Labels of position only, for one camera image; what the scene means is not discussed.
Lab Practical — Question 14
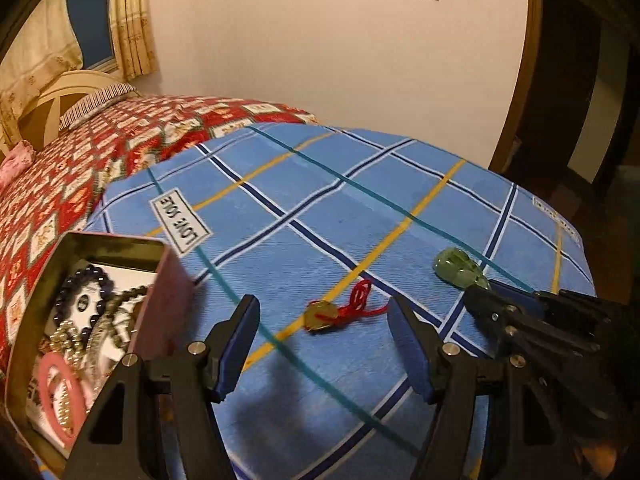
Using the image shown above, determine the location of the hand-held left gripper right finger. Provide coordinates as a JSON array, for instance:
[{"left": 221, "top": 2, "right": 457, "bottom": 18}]
[{"left": 387, "top": 296, "right": 566, "bottom": 480}]

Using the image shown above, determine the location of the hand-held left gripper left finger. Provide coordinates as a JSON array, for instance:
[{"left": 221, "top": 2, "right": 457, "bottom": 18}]
[{"left": 62, "top": 294, "right": 262, "bottom": 480}]

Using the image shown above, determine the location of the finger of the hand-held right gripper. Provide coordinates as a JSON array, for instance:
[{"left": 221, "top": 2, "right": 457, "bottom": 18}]
[
  {"left": 462, "top": 285, "right": 601, "bottom": 361},
  {"left": 492, "top": 280, "right": 597, "bottom": 322}
]

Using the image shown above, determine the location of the green jade bracelet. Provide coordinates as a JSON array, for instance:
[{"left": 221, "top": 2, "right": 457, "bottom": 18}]
[{"left": 432, "top": 247, "right": 493, "bottom": 291}]

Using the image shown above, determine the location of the pink tin box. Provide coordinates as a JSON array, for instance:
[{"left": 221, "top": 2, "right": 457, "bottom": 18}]
[{"left": 5, "top": 231, "right": 196, "bottom": 476}]

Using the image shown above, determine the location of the red cord pendant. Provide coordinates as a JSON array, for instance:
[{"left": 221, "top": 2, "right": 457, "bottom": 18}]
[{"left": 304, "top": 280, "right": 391, "bottom": 335}]

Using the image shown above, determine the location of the brown bead bracelet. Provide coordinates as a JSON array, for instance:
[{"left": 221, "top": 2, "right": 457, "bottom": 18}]
[{"left": 87, "top": 284, "right": 153, "bottom": 361}]

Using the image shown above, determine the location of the dark purple bead bracelet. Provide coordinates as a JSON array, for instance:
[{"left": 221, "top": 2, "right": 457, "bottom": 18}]
[{"left": 54, "top": 266, "right": 121, "bottom": 333}]

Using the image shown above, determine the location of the pink bangle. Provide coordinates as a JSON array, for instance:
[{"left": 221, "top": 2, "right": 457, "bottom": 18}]
[{"left": 39, "top": 352, "right": 87, "bottom": 447}]

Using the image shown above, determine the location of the gold bead necklace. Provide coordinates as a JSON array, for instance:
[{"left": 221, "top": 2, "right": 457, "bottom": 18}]
[{"left": 37, "top": 322, "right": 101, "bottom": 411}]

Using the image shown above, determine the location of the person's right hand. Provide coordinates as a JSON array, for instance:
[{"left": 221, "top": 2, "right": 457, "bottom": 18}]
[{"left": 575, "top": 442, "right": 621, "bottom": 480}]

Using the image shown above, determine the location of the blue plaid blanket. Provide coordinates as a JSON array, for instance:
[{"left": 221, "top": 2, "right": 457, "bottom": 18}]
[{"left": 85, "top": 125, "right": 598, "bottom": 480}]

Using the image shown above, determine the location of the red patterned bedsheet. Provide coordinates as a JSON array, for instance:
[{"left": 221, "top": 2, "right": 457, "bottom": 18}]
[{"left": 0, "top": 94, "right": 321, "bottom": 376}]

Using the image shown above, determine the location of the striped pillow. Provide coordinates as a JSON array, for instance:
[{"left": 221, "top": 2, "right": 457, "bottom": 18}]
[{"left": 59, "top": 82, "right": 138, "bottom": 131}]

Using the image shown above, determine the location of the cream wooden headboard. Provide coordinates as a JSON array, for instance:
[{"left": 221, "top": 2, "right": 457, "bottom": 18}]
[{"left": 0, "top": 70, "right": 121, "bottom": 158}]

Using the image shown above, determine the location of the narrow beige floral curtain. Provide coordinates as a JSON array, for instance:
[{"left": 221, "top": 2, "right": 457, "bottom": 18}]
[{"left": 109, "top": 0, "right": 160, "bottom": 81}]

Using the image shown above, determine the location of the window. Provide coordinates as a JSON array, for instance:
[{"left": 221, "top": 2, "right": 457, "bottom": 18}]
[{"left": 65, "top": 0, "right": 118, "bottom": 73}]

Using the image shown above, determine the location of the wide beige floral curtain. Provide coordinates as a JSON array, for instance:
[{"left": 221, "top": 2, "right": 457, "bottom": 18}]
[{"left": 0, "top": 0, "right": 83, "bottom": 121}]

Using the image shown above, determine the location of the wooden door frame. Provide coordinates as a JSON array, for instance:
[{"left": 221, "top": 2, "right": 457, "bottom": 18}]
[{"left": 487, "top": 0, "right": 543, "bottom": 173}]

